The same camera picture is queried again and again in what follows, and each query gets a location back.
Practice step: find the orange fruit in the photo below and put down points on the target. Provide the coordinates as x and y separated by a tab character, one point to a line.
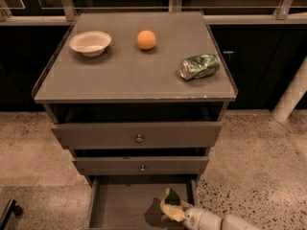
146	40

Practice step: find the grey open bottom drawer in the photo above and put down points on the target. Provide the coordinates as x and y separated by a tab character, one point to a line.
132	202

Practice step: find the green and yellow sponge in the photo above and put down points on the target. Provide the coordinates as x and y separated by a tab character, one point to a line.
172	197

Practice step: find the grey top drawer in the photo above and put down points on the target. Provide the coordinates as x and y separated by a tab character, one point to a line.
77	136

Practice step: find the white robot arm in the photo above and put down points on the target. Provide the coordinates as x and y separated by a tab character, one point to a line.
257	173

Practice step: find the white paper bowl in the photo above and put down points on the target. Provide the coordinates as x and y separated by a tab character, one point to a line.
90	44

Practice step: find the crushed green soda can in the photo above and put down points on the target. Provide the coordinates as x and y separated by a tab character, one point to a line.
200	66

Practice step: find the metal railing frame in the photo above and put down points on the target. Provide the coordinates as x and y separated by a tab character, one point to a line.
57	12

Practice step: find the grey drawer cabinet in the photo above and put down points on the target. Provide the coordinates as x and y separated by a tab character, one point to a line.
126	84

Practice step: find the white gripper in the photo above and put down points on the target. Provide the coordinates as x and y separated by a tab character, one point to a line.
200	218

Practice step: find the grey middle drawer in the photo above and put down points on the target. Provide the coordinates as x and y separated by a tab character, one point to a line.
141	165

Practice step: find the black caster wheel base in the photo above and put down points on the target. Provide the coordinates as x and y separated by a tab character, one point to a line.
11	208

